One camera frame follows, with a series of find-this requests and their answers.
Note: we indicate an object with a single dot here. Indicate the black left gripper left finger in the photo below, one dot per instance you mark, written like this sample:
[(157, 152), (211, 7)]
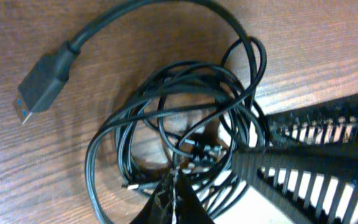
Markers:
[(159, 207)]

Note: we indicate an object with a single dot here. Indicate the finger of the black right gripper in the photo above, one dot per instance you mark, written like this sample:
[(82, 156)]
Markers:
[(308, 184), (333, 122)]

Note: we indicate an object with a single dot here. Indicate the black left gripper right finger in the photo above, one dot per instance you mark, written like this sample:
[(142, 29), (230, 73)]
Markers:
[(188, 208)]

